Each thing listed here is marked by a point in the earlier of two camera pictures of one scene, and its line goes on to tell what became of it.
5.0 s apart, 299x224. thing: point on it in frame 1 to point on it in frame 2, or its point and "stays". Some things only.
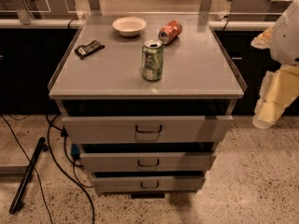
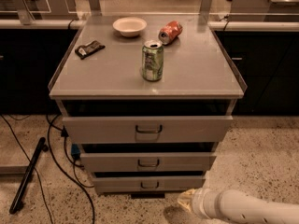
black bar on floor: x=39 y=148 stays
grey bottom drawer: x=149 y=185 stays
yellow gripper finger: x=263 y=40 to x=186 y=197
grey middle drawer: x=151 y=161 stays
